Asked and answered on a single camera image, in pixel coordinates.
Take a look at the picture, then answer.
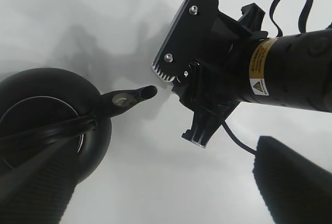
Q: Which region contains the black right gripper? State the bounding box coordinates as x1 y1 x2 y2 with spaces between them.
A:
151 0 267 148

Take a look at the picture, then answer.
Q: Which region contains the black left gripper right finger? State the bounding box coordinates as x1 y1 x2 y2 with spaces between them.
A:
253 136 331 223

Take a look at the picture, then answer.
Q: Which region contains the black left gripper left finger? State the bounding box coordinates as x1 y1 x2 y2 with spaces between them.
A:
1 140 79 223

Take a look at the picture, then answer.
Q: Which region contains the black round teapot kettle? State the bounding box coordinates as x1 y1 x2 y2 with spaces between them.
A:
1 68 157 190

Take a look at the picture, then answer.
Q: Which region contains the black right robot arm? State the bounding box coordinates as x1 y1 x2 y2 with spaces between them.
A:
151 0 331 147

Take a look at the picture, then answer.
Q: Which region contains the black round cable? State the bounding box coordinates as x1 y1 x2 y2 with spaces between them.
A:
222 120 259 155

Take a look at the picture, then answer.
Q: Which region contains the black flat ribbon cable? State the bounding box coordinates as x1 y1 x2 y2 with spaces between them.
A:
269 0 314 38

